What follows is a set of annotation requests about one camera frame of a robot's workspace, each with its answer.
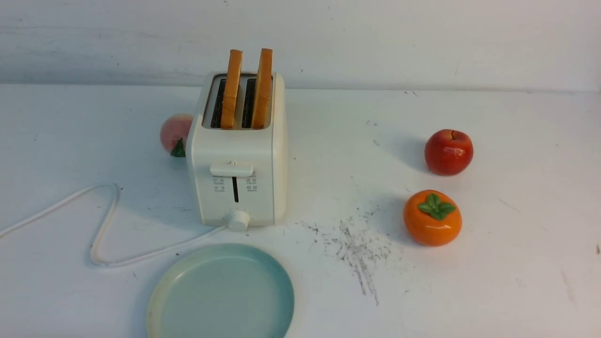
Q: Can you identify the toast slice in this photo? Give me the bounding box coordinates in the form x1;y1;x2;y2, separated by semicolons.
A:
251;48;273;129
220;49;243;129

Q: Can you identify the light blue round plate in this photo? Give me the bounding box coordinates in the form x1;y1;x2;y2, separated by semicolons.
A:
146;243;295;338

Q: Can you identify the white two-slot toaster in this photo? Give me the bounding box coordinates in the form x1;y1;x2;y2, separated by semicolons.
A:
186;72;288;231

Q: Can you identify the pink peach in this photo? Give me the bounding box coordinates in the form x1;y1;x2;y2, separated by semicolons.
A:
160;114;193;158

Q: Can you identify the orange persimmon with green leaves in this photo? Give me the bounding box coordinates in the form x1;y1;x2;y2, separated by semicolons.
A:
403;190;463;247

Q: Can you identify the red apple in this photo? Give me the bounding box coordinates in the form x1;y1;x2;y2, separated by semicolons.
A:
424;129;474;176

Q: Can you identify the white power cable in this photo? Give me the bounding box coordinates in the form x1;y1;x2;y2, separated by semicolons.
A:
0;183;229;268

